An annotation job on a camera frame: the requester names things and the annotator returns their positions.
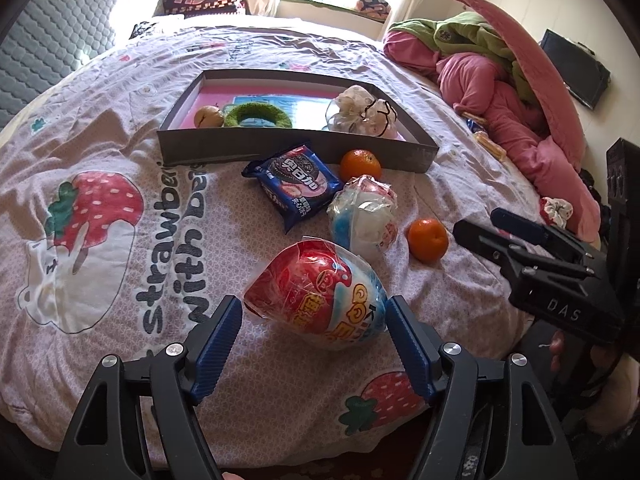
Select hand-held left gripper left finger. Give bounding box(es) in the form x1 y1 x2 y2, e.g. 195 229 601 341
47 295 244 480

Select clear bag with white cloth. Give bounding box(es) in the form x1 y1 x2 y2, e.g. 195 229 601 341
325 85 401 138

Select pink quilt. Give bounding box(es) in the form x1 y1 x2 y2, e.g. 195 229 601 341
382 30 601 241

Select grey quilted headboard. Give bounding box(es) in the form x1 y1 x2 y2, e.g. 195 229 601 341
0 0 166 131

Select blue white toy egg packet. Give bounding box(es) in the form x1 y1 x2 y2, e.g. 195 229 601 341
326 175 399 261

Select yellow biscuit packet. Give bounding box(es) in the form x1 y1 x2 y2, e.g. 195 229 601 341
472 131 506 161

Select green fuzzy ring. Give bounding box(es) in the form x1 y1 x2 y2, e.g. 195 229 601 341
222 101 293 130

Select black flat screen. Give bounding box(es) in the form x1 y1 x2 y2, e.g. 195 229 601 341
540 29 612 111

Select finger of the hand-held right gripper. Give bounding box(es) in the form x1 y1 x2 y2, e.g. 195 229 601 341
452 219 601 282
490 208 601 267

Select orange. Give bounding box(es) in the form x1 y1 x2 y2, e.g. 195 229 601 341
340 148 382 182
406 217 449 263

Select strawberry printed blanket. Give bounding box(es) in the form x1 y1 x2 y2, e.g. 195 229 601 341
0 12 566 466

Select green garment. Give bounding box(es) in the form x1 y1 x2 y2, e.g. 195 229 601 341
389 10 546 106

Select red white scrunchie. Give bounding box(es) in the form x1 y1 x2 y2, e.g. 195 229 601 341
539 196 576 227

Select person's right hand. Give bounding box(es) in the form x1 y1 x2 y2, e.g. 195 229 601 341
548 331 568 373

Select small brown fruit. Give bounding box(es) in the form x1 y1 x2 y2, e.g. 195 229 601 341
194 105 226 129

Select long pink pillow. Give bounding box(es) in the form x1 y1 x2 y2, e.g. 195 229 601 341
448 0 587 171

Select dark patterned clothes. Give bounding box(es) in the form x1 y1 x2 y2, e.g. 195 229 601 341
131 20 166 41

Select grey shallow cardboard box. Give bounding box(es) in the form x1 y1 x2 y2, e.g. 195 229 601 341
156 69 440 175

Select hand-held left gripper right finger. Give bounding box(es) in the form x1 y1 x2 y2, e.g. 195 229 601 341
385 295 576 480

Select folded patterned blanket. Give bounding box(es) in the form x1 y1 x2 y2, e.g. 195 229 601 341
356 0 391 22

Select red toy egg packet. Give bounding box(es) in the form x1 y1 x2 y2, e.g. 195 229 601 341
243 238 389 352

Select blue cookie packet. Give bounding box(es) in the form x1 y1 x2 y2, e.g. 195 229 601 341
241 142 342 234

